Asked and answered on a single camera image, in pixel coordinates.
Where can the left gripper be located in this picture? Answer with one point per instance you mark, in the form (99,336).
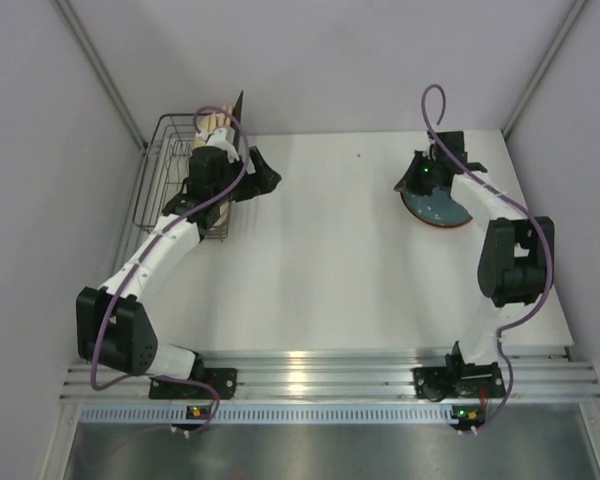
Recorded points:
(215,201)

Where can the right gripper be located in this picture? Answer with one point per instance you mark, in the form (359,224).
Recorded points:
(410,183)

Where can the beige plate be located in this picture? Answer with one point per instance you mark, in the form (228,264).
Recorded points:
(212,129)

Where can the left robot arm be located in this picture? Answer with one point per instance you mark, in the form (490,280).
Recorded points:
(113,324)

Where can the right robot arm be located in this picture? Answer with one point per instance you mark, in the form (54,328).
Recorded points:
(516,256)

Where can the dark square plate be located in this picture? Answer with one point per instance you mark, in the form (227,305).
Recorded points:
(235,124)

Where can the dark wire dish rack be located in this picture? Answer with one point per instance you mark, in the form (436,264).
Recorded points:
(164,168)

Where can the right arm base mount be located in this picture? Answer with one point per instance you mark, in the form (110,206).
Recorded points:
(439,383)

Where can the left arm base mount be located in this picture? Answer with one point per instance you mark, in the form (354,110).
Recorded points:
(215,383)

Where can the aluminium rail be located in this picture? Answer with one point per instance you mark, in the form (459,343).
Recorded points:
(544,376)

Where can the slotted cable duct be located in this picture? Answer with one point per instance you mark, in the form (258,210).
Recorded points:
(274,414)

